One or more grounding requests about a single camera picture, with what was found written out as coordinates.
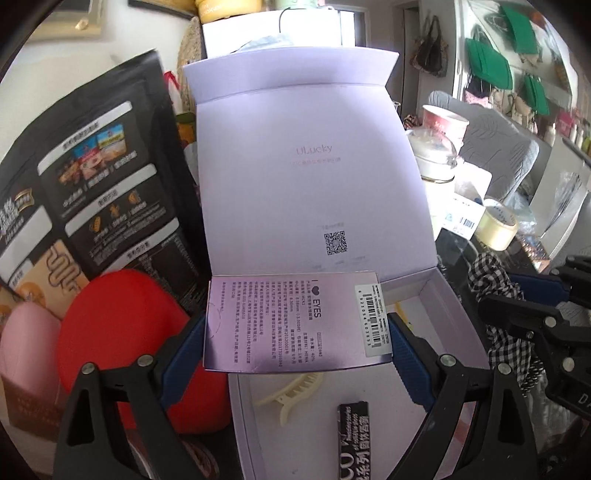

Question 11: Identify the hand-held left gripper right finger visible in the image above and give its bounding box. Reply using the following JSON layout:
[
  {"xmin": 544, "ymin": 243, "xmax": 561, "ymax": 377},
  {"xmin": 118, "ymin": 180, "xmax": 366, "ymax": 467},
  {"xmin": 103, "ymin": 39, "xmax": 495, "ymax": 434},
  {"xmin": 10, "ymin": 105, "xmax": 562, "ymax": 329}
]
[{"xmin": 387, "ymin": 312, "xmax": 541, "ymax": 480}]

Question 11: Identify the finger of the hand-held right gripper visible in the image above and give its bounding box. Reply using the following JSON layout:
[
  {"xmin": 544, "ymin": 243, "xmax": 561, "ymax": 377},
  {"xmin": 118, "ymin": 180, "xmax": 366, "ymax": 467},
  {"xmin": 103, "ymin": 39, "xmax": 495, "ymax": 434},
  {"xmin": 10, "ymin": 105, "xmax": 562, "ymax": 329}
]
[
  {"xmin": 480, "ymin": 294, "xmax": 591, "ymax": 352},
  {"xmin": 508, "ymin": 256, "xmax": 591, "ymax": 306}
]

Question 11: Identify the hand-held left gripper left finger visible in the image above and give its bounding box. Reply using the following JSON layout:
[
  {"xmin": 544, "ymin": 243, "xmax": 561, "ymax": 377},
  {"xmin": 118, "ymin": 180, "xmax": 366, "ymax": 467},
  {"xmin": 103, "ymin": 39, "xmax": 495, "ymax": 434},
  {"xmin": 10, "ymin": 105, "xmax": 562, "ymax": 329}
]
[{"xmin": 53, "ymin": 315, "xmax": 207, "ymax": 480}]

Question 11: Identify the black lip gloss box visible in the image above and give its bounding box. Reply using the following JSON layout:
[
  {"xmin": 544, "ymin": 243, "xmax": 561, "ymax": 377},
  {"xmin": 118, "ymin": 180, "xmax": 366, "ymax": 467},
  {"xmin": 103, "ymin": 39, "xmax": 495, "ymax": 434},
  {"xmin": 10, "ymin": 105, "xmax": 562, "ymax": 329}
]
[{"xmin": 336, "ymin": 401, "xmax": 373, "ymax": 480}]

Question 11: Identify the purple eyeshadow box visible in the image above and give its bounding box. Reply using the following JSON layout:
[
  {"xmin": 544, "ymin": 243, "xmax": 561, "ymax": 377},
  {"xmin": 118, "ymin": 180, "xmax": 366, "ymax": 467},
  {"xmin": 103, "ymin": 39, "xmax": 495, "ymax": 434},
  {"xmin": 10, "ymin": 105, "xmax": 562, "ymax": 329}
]
[{"xmin": 202, "ymin": 271, "xmax": 394, "ymax": 374}]

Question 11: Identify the cream hair claw clip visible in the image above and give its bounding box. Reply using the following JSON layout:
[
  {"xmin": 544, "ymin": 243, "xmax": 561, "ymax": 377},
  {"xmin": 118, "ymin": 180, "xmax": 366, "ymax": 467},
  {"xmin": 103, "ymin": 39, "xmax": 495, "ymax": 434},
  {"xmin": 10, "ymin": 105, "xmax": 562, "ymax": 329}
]
[{"xmin": 253, "ymin": 371, "xmax": 327, "ymax": 424}]

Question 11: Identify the lavender gift box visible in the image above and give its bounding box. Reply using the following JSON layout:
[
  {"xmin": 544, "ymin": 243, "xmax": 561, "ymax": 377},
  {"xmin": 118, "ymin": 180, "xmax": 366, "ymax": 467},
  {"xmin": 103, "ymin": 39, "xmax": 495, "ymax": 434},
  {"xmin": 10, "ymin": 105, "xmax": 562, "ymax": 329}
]
[{"xmin": 181, "ymin": 44, "xmax": 490, "ymax": 480}]

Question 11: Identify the black white checkered cloth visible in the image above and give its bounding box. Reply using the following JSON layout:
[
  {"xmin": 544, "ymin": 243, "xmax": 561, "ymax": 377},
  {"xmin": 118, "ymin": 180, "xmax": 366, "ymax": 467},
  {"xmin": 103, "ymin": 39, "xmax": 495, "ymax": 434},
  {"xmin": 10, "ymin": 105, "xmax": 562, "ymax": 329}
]
[{"xmin": 467, "ymin": 251, "xmax": 546, "ymax": 385}]

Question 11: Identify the glitter makeup palette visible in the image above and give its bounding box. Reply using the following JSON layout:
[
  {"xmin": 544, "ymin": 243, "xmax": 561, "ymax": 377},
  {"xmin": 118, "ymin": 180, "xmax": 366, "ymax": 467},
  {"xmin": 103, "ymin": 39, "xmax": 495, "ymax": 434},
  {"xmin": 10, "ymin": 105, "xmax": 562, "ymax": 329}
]
[{"xmin": 517, "ymin": 233, "xmax": 553, "ymax": 262}]

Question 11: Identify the clear tape roll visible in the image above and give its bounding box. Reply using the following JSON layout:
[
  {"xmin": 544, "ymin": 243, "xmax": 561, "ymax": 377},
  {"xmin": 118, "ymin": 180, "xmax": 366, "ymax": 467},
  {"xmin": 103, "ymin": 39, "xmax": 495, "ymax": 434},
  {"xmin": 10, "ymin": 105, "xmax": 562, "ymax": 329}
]
[{"xmin": 475, "ymin": 198, "xmax": 520, "ymax": 253}]

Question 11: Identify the red rounded case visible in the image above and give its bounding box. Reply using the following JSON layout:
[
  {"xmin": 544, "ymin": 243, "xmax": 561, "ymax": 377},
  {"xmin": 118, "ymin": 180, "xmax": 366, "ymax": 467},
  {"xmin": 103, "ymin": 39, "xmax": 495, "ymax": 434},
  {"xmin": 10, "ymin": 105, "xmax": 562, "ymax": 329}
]
[{"xmin": 55, "ymin": 270, "xmax": 232, "ymax": 435}]

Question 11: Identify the clear plastic bag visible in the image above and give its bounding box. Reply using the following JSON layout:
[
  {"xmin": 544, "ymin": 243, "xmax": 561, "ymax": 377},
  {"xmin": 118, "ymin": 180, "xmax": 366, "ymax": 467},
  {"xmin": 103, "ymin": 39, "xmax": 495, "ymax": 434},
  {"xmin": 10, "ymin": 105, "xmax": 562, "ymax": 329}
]
[{"xmin": 545, "ymin": 171, "xmax": 588, "ymax": 232}]

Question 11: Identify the white barcode carton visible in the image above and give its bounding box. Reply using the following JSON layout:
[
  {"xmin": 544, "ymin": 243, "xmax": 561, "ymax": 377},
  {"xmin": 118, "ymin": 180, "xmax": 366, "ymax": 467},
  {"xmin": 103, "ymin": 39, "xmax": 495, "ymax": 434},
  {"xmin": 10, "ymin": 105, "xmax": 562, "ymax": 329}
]
[{"xmin": 441, "ymin": 166, "xmax": 493, "ymax": 241}]

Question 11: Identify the grey leaf-patterned chair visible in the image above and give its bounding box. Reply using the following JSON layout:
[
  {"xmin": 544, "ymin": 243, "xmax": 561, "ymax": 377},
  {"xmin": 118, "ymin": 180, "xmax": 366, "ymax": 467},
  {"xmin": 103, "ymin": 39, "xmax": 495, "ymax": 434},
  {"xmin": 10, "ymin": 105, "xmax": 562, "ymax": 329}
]
[{"xmin": 427, "ymin": 90, "xmax": 541, "ymax": 205}]

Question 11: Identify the row of small bottles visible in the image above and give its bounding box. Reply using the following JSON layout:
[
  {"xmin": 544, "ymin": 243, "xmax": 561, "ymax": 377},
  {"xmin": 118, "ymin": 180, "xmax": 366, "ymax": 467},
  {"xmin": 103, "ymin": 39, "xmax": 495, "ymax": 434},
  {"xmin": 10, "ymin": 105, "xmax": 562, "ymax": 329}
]
[{"xmin": 545, "ymin": 117, "xmax": 591, "ymax": 156}]

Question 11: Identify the pink rounded case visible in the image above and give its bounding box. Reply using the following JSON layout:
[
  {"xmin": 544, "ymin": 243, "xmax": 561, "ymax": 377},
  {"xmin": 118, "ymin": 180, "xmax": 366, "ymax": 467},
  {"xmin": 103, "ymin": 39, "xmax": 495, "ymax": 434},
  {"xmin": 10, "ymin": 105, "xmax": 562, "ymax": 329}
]
[{"xmin": 0, "ymin": 302, "xmax": 64, "ymax": 433}]

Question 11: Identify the black beige snack bag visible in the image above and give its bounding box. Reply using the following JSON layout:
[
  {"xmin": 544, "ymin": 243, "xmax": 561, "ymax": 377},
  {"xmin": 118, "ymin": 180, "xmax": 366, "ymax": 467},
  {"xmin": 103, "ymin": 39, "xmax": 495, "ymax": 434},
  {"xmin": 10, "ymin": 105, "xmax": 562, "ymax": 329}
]
[{"xmin": 0, "ymin": 157, "xmax": 91, "ymax": 320}]

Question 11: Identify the white pink paper cup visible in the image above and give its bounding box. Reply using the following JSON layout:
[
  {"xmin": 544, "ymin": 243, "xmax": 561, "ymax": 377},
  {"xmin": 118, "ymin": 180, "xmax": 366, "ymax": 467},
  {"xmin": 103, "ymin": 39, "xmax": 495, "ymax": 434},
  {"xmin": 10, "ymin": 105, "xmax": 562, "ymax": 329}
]
[{"xmin": 421, "ymin": 104, "xmax": 471, "ymax": 145}]

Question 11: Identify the green bag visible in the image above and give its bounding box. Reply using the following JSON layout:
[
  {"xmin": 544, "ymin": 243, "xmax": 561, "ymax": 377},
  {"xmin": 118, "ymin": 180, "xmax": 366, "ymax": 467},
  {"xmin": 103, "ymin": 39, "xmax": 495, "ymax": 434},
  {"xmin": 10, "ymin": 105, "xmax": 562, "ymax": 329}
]
[
  {"xmin": 464, "ymin": 38, "xmax": 515, "ymax": 91},
  {"xmin": 523, "ymin": 74, "xmax": 550, "ymax": 117},
  {"xmin": 501, "ymin": 2, "xmax": 541, "ymax": 54}
]

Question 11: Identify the patterned hanging handbag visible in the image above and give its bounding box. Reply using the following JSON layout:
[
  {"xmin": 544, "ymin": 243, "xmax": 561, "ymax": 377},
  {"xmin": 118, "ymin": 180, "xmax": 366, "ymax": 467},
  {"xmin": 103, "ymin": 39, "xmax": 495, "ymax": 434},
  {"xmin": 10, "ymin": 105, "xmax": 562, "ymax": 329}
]
[{"xmin": 412, "ymin": 14, "xmax": 450, "ymax": 77}]

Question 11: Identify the woven straw item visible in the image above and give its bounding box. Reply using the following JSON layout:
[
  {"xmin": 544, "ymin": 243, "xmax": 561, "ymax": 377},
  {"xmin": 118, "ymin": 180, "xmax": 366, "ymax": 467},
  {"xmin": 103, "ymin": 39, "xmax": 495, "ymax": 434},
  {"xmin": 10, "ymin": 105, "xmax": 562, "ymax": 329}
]
[{"xmin": 178, "ymin": 21, "xmax": 204, "ymax": 114}]

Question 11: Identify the yellow container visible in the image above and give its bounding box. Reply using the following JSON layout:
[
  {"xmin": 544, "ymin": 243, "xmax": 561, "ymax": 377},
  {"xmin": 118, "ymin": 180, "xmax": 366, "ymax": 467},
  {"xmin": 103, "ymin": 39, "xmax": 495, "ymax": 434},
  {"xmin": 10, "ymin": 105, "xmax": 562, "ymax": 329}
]
[{"xmin": 194, "ymin": 0, "xmax": 262, "ymax": 22}]

